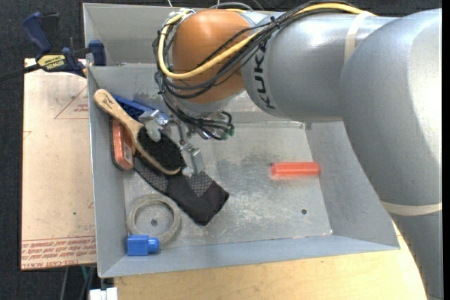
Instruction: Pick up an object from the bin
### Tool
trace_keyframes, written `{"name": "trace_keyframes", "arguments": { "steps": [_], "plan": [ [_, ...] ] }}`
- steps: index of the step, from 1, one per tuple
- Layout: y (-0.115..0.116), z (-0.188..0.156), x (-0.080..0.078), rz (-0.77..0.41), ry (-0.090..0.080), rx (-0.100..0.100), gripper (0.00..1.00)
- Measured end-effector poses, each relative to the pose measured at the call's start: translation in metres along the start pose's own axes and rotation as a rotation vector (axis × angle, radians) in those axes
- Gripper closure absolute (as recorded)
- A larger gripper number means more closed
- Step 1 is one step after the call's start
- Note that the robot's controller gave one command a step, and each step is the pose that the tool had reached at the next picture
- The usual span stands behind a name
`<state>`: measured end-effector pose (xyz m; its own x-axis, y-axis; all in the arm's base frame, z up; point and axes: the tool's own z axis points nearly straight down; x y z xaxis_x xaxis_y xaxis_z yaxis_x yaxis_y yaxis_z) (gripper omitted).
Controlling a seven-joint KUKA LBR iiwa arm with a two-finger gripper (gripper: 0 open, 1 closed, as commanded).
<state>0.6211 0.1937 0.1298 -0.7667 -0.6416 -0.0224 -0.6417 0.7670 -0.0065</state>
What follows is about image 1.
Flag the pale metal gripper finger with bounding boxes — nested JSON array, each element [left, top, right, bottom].
[[139, 109, 169, 143], [179, 143, 206, 178]]

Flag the wooden hairbrush black bristles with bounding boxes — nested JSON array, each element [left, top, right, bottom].
[[93, 89, 186, 176]]

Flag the blue plastic ribbed piece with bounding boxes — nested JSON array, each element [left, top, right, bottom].
[[111, 93, 156, 121]]

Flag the orange flat block black rim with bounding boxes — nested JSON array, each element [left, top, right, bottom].
[[110, 117, 136, 172]]

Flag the black mesh cloth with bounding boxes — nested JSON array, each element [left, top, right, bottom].
[[133, 150, 231, 227]]

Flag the grey metal bin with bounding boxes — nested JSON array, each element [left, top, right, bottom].
[[82, 2, 401, 279]]

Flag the orange-red cylinder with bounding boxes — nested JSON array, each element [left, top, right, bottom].
[[269, 161, 321, 181]]

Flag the blue plastic block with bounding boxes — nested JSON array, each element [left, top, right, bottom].
[[126, 234, 160, 257]]

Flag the brown cardboard board red print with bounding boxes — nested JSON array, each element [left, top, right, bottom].
[[20, 58, 98, 271]]

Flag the grey ring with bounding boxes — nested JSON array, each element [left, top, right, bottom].
[[126, 194, 183, 247]]

